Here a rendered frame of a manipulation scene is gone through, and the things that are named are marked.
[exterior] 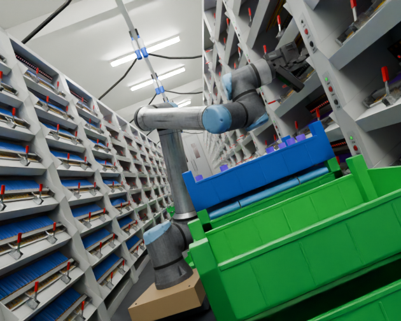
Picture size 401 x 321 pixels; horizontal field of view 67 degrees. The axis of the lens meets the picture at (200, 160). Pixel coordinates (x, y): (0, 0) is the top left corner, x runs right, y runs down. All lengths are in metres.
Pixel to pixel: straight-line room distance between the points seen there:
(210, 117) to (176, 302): 0.78
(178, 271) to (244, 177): 0.95
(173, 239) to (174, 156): 0.39
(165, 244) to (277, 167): 0.95
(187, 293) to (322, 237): 1.07
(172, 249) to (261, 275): 1.19
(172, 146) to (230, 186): 0.91
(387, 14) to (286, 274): 0.61
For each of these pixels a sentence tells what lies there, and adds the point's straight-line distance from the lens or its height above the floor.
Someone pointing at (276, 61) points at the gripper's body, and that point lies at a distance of 1.16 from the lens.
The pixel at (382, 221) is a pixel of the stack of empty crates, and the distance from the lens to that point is 0.35.
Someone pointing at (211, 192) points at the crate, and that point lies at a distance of 0.59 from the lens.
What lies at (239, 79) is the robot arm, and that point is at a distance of 1.09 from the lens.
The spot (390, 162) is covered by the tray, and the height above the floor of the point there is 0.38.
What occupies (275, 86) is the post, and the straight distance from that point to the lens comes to 1.70.
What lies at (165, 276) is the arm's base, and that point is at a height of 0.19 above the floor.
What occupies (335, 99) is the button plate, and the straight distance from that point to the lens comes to 1.04.
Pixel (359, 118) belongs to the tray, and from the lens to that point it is 0.98.
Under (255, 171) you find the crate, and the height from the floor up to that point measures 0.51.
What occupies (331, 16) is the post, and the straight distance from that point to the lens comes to 1.08.
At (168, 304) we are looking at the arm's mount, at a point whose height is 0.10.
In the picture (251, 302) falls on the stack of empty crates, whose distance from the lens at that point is 0.32.
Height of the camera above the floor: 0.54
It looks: 3 degrees up
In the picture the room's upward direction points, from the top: 21 degrees counter-clockwise
